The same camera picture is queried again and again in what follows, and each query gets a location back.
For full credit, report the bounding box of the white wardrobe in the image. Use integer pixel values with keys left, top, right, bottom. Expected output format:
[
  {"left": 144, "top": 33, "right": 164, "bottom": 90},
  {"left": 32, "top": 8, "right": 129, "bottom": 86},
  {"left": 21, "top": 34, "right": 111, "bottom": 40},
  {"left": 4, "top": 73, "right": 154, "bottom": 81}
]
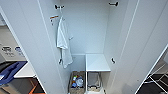
[{"left": 36, "top": 0, "right": 141, "bottom": 94}]

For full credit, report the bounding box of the white wardrobe door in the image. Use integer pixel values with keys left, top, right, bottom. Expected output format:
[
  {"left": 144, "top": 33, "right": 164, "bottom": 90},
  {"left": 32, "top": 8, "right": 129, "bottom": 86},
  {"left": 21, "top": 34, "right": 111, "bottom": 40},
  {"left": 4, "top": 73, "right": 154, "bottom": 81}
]
[
  {"left": 108, "top": 0, "right": 168, "bottom": 94},
  {"left": 0, "top": 0, "right": 67, "bottom": 94}
]

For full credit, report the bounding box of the orange object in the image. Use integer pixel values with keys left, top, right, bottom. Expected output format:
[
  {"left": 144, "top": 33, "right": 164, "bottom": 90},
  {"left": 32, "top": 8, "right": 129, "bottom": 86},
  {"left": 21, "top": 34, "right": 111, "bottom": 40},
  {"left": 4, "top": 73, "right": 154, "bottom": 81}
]
[{"left": 27, "top": 78, "right": 40, "bottom": 94}]

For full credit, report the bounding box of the pale wire storage bin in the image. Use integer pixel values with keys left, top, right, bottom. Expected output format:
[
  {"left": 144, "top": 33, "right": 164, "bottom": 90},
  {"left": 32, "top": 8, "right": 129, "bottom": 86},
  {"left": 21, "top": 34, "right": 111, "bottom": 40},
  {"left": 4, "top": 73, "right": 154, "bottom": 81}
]
[{"left": 86, "top": 71, "right": 102, "bottom": 93}]

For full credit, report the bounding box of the black table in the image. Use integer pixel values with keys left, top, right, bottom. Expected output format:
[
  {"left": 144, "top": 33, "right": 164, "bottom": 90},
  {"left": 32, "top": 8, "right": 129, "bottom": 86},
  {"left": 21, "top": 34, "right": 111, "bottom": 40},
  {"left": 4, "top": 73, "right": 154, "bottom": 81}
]
[{"left": 0, "top": 61, "right": 41, "bottom": 94}]

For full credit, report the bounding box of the orange white warning label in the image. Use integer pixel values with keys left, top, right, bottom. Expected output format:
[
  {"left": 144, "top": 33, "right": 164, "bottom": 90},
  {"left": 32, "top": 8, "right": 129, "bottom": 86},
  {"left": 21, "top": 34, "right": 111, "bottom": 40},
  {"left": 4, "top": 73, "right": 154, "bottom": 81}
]
[{"left": 49, "top": 15, "right": 60, "bottom": 25}]

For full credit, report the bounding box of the wall socket with grey label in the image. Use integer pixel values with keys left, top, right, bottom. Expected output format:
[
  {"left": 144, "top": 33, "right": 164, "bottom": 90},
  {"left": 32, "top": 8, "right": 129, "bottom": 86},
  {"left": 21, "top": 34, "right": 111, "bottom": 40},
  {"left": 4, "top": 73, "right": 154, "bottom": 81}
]
[{"left": 1, "top": 45, "right": 14, "bottom": 58}]

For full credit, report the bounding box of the white t-shirt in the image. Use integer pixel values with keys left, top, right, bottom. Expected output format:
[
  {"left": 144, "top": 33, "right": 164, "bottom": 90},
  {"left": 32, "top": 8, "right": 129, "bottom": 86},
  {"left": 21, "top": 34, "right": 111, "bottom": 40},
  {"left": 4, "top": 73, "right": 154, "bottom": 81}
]
[{"left": 55, "top": 15, "right": 75, "bottom": 70}]

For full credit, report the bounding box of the small black low hook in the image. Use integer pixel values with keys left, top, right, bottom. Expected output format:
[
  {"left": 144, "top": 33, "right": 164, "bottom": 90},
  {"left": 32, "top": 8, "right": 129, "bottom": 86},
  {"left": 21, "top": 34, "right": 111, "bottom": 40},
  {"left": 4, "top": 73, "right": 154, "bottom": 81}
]
[
  {"left": 111, "top": 57, "right": 117, "bottom": 65},
  {"left": 58, "top": 58, "right": 64, "bottom": 65}
]

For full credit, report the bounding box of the basket with toys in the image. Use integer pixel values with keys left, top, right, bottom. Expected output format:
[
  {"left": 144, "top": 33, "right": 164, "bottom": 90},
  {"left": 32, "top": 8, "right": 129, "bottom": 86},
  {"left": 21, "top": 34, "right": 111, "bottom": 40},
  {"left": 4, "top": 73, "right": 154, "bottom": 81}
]
[{"left": 68, "top": 70, "right": 86, "bottom": 94}]

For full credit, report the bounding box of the blue bag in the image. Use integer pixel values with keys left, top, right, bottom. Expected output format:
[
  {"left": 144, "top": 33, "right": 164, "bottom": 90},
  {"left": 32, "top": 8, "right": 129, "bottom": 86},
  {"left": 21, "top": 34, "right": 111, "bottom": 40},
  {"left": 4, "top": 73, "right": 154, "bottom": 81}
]
[{"left": 0, "top": 60, "right": 28, "bottom": 87}]

